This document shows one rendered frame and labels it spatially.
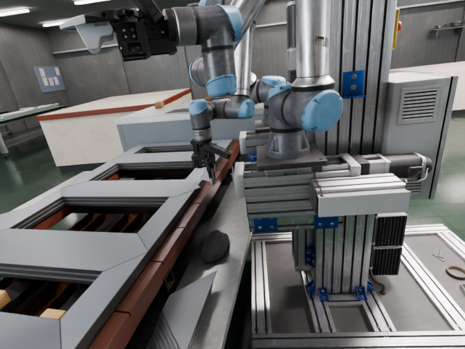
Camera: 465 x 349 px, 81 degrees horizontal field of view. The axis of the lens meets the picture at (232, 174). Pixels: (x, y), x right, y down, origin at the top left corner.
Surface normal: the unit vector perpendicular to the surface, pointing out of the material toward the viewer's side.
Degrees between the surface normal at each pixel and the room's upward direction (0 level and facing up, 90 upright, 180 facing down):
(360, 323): 0
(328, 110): 98
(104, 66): 90
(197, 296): 0
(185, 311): 0
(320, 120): 98
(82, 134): 90
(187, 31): 111
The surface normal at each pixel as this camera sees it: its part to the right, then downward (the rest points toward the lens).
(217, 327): -0.11, -0.92
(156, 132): -0.21, 0.39
